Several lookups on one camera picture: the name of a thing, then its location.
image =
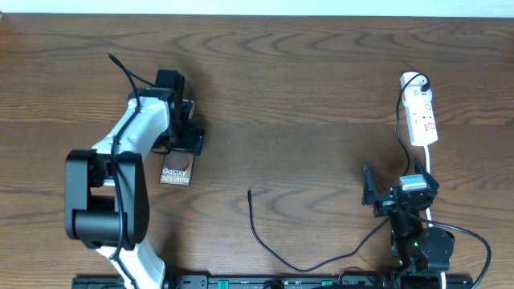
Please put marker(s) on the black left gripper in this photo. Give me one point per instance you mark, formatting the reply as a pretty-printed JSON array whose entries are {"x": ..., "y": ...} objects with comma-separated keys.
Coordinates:
[{"x": 193, "y": 143}]

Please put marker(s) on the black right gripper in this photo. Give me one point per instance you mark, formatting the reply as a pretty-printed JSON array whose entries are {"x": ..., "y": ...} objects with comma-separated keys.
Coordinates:
[{"x": 385, "y": 203}]

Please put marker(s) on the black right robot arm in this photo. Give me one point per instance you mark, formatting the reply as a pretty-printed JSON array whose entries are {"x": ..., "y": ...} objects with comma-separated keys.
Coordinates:
[{"x": 421, "y": 251}]

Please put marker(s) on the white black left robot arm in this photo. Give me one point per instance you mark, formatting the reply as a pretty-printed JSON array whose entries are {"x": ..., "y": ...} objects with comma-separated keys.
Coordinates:
[{"x": 107, "y": 203}]

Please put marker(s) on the white USB charger adapter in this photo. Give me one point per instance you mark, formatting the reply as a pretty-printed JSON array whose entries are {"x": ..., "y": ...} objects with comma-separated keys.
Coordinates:
[{"x": 413, "y": 96}]

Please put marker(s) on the white power strip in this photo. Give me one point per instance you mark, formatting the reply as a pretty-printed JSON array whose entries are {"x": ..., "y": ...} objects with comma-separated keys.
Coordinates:
[{"x": 420, "y": 119}]

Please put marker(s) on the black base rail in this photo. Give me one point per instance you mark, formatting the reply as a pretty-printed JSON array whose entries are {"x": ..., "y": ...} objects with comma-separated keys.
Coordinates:
[{"x": 353, "y": 280}]

